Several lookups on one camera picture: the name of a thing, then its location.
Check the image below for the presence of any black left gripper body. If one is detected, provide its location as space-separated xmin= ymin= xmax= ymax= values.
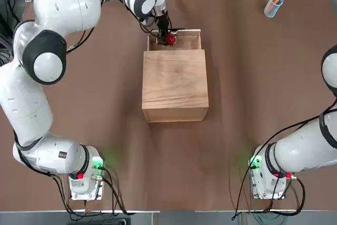
xmin=157 ymin=9 xmax=171 ymax=31

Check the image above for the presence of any red toy car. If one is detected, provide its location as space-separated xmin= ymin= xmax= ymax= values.
xmin=156 ymin=32 xmax=177 ymax=47

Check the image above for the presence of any wooden drawer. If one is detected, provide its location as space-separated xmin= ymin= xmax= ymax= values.
xmin=146 ymin=28 xmax=202 ymax=52

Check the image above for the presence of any wooden cabinet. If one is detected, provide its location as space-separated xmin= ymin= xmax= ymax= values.
xmin=141 ymin=50 xmax=210 ymax=123

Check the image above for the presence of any blue pen cup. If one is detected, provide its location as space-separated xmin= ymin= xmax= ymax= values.
xmin=264 ymin=0 xmax=285 ymax=18

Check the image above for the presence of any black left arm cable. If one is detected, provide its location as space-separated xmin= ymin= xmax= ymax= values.
xmin=136 ymin=8 xmax=162 ymax=36

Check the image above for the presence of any black foot cable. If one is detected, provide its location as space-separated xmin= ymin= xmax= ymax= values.
xmin=51 ymin=174 xmax=89 ymax=214
xmin=231 ymin=106 xmax=337 ymax=222
xmin=101 ymin=165 xmax=137 ymax=217
xmin=235 ymin=177 xmax=307 ymax=216

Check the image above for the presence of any green cable coil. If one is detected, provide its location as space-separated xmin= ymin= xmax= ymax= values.
xmin=253 ymin=213 xmax=288 ymax=225

